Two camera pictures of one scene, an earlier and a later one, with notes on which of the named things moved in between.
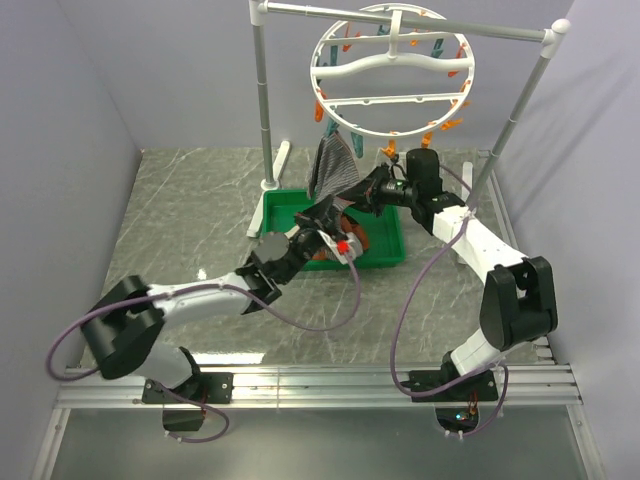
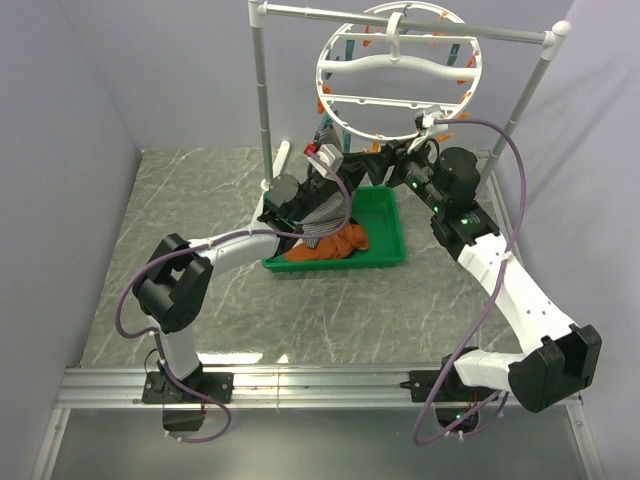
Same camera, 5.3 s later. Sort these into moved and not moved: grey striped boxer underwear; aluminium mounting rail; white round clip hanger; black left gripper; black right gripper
Moved: black left gripper; black right gripper; grey striped boxer underwear
Not moved: white round clip hanger; aluminium mounting rail
